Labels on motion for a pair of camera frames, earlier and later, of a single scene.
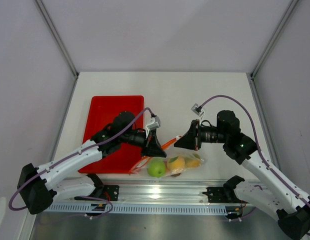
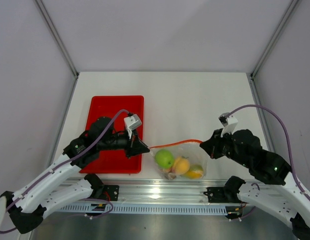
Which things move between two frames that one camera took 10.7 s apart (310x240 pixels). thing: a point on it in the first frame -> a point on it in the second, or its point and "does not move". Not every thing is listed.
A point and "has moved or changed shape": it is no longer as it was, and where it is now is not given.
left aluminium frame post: [57, 37] does not move
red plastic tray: [120, 158] does not move
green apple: [156, 168] -> [164, 158]
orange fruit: [175, 165] has moved or changed shape
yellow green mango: [193, 161] -> [196, 172]
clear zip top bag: [175, 162] has moved or changed shape
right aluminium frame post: [288, 12] does not move
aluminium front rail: [164, 192] does not move
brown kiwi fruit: [175, 175] -> [170, 176]
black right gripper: [190, 140] -> [210, 146]
